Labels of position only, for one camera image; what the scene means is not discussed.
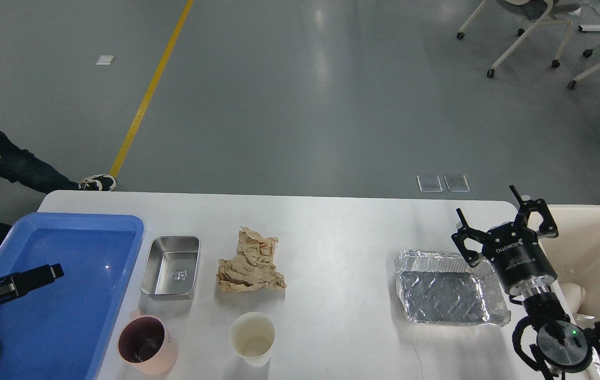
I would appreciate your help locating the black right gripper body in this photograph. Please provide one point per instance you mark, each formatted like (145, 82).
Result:
(517, 257)

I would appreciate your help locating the stainless steel rectangular container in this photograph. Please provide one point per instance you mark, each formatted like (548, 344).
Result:
(171, 268)

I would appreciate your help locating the person in beige sweater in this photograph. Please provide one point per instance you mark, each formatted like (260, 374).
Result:
(20, 165)

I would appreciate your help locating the white object in bin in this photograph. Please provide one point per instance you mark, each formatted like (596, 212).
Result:
(574, 295)

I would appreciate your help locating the floor socket plate left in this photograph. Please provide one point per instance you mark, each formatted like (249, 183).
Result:
(429, 183)

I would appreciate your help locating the pink plastic mug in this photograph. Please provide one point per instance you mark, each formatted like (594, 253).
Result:
(147, 345)

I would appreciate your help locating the white office chair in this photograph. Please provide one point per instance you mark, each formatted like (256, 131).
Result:
(535, 14)

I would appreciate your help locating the floor socket plate right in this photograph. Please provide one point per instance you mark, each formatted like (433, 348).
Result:
(456, 183)

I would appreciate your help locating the floor socket plate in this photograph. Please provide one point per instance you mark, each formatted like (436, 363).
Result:
(456, 183)
(429, 183)

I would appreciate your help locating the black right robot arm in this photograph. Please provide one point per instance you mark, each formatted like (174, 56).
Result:
(545, 339)

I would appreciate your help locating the white paper cup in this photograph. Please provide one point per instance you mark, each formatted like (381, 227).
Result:
(252, 337)

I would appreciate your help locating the blue plastic tray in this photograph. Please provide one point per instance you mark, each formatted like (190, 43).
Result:
(62, 330)

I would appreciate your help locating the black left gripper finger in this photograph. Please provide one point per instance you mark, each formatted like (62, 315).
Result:
(19, 284)

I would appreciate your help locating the white floor tag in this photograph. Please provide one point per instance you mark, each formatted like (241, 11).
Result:
(104, 60)

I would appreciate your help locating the aluminium foil tray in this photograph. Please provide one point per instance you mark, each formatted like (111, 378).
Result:
(439, 288)

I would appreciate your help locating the crumpled brown paper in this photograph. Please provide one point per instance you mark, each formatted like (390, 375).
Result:
(253, 266)

